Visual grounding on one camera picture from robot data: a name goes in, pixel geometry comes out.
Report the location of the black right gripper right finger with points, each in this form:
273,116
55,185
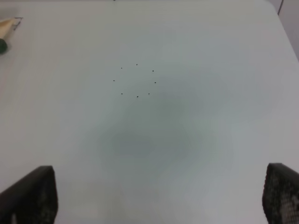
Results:
280,199

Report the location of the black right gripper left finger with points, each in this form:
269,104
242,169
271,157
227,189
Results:
31,200

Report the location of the white linen bag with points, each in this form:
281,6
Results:
9,25

